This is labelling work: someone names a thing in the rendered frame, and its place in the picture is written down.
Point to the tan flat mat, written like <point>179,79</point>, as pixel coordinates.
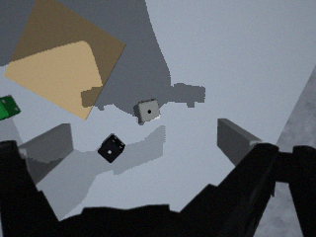
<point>63,57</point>

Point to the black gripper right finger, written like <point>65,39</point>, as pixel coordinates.
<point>235,207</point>

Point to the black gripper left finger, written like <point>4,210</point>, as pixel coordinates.
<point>25,211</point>

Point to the black die with white pips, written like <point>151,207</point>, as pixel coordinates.
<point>111,149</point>

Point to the green die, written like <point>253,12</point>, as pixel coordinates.
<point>8,108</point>

